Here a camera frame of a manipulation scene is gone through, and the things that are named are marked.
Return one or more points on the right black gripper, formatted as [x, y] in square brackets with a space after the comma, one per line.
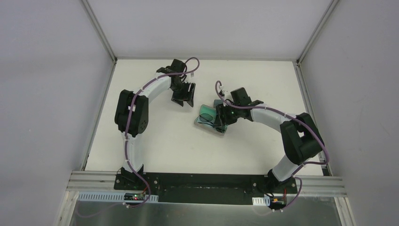
[220, 121]

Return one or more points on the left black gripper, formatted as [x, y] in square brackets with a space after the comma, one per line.
[183, 93]

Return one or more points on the thin-frame sunglasses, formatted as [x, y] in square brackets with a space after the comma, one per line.
[206, 120]

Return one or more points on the blue-green glasses case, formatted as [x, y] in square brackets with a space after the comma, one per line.
[217, 102]

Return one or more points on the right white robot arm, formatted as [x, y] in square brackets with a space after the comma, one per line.
[300, 136]

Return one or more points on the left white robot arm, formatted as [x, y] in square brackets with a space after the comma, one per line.
[132, 116]

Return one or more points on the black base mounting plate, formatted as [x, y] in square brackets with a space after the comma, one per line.
[225, 189]

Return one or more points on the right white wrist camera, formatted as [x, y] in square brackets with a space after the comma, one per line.
[222, 92]

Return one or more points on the right white cable duct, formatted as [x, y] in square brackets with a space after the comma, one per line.
[261, 201]

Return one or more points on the white cable duct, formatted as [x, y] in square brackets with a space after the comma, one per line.
[261, 201]
[120, 197]

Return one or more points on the aluminium front rail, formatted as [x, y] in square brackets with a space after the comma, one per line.
[317, 186]

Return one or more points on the left white cable duct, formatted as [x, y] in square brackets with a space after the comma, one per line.
[120, 197]

